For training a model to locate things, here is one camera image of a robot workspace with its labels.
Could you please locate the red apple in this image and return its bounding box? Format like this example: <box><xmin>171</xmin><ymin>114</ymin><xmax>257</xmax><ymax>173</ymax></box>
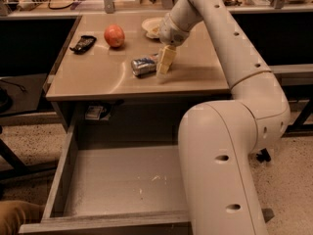
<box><xmin>104</xmin><ymin>24</ymin><xmax>125</xmax><ymax>48</ymax></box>

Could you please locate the open grey top drawer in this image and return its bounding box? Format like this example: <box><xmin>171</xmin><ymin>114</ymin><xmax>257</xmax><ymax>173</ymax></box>
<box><xmin>19</xmin><ymin>115</ymin><xmax>275</xmax><ymax>235</ymax></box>

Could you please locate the black chair base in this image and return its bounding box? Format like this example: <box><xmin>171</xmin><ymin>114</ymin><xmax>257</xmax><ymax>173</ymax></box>
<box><xmin>0</xmin><ymin>138</ymin><xmax>59</xmax><ymax>182</ymax></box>

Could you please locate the black snack bag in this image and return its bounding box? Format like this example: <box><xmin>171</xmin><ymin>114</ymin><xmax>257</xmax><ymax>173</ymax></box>
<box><xmin>70</xmin><ymin>35</ymin><xmax>97</xmax><ymax>55</ymax></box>

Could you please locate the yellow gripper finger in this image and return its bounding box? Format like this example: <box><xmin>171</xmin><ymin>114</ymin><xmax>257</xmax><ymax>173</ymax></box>
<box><xmin>156</xmin><ymin>45</ymin><xmax>176</xmax><ymax>77</ymax></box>

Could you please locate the black metal stand leg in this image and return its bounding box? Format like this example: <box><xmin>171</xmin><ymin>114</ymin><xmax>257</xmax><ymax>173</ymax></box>
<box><xmin>256</xmin><ymin>149</ymin><xmax>271</xmax><ymax>163</ymax></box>

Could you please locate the white bowl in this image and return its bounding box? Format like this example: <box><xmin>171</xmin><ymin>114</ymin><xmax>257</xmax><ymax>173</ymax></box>
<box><xmin>142</xmin><ymin>17</ymin><xmax>162</xmax><ymax>39</ymax></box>

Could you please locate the tan clothed knee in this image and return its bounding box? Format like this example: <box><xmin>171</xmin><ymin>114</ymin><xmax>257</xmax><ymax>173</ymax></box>
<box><xmin>0</xmin><ymin>201</ymin><xmax>45</xmax><ymax>235</ymax></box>

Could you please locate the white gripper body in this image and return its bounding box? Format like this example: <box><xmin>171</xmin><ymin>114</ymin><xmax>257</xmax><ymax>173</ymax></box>
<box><xmin>158</xmin><ymin>13</ymin><xmax>189</xmax><ymax>47</ymax></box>

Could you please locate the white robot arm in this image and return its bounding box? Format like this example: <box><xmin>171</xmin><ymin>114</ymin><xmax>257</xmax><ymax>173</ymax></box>
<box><xmin>156</xmin><ymin>0</ymin><xmax>291</xmax><ymax>235</ymax></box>

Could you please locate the silver blue redbull can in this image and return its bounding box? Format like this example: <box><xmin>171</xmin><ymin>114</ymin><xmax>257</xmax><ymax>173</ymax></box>
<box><xmin>131</xmin><ymin>54</ymin><xmax>158</xmax><ymax>76</ymax></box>

